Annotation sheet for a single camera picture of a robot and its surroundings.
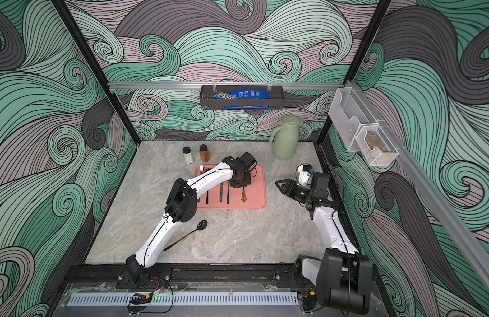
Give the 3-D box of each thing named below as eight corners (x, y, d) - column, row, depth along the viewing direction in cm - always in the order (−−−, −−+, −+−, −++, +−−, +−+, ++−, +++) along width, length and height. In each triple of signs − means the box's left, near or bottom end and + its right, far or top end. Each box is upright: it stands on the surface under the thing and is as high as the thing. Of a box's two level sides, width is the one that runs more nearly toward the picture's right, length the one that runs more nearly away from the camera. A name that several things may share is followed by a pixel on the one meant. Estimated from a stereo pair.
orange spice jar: (200, 160, 114) (197, 147, 106) (204, 155, 116) (202, 143, 108) (206, 163, 112) (203, 151, 104) (210, 159, 115) (208, 146, 106)
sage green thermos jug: (268, 159, 114) (274, 127, 96) (267, 148, 120) (272, 116, 101) (293, 159, 114) (304, 127, 96) (291, 148, 120) (300, 116, 101)
